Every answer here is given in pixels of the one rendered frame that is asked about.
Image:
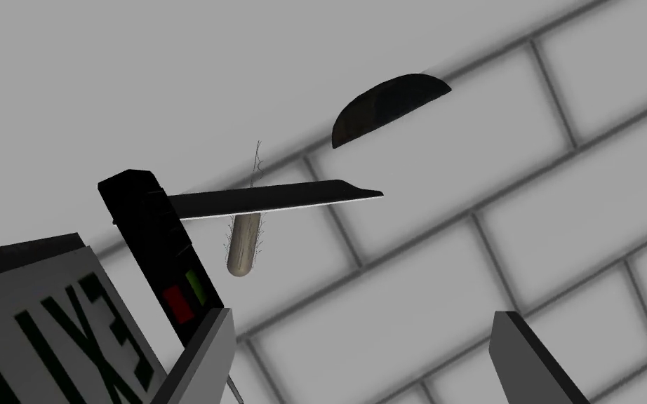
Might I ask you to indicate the white exit sign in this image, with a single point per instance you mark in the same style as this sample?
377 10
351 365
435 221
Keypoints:
48 331

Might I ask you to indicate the beige bristly cylinder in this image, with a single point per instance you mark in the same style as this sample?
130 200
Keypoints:
244 244

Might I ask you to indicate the black flat blade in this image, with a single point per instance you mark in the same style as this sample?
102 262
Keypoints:
278 199

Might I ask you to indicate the black half-round wall fixture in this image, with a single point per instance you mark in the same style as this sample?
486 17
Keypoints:
382 106

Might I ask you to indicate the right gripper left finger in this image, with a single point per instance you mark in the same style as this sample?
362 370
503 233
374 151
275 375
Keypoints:
200 365

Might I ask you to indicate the black box with coloured lights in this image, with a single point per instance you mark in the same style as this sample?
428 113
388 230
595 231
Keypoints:
160 247

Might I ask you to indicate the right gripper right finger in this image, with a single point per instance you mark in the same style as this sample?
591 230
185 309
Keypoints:
525 370

